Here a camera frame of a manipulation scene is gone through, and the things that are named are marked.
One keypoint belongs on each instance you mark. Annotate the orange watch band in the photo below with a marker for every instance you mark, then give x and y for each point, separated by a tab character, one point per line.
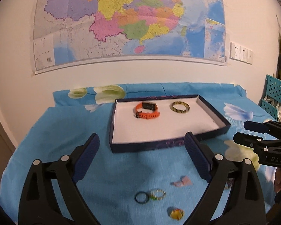
150	116

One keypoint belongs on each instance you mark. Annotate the teal perforated basket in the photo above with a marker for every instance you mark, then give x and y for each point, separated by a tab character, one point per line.
276	88
269	109

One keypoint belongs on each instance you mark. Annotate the yellow black bangle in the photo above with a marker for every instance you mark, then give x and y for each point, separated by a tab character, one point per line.
179	111

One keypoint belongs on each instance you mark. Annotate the white wall socket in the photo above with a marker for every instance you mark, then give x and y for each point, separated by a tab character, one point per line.
234	50
244	54
250	56

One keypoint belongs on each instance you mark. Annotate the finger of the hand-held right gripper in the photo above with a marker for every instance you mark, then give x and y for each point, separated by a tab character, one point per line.
255	127
245	140

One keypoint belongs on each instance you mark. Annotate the colourful wall map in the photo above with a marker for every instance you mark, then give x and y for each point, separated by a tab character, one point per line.
131	16

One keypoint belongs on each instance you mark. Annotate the blue floral cloth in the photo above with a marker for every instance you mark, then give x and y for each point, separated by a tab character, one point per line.
121	164

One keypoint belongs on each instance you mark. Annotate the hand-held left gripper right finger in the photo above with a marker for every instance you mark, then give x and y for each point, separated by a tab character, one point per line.
197	157

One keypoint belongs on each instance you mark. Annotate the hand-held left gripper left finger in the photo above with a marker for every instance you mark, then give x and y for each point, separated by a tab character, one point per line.
85	159

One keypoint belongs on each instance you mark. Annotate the dark blue box tray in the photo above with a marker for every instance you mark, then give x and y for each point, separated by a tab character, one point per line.
166	131

